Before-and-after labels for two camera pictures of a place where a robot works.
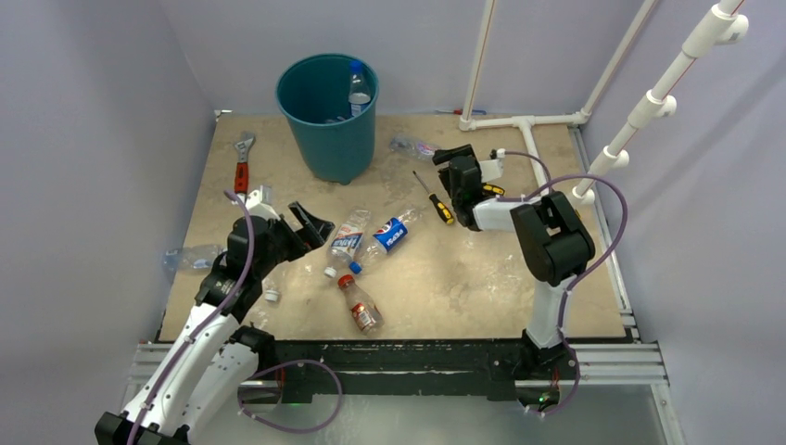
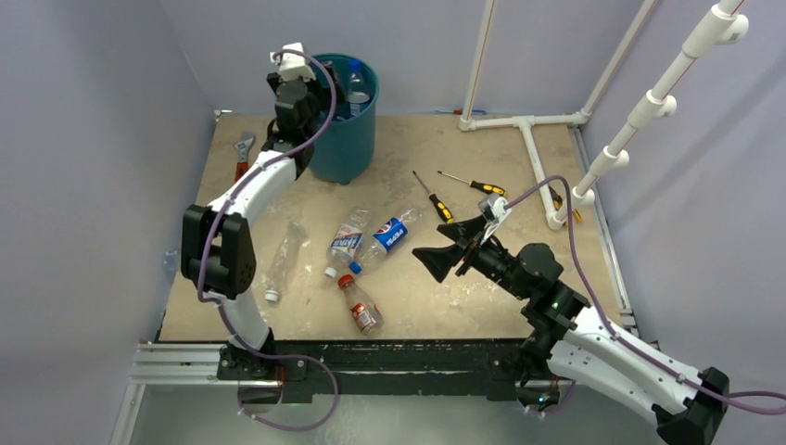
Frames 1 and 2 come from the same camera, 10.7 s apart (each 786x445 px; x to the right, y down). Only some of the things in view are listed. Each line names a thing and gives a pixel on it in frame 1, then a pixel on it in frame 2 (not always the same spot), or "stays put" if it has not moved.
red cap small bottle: x=365 y=313 stays put
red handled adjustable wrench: x=242 y=167 stays put
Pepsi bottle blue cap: x=360 y=95 stays put
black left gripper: x=314 y=232 -> x=324 y=94
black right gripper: x=444 y=155 -> x=440 y=260
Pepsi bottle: x=388 y=235 stays put
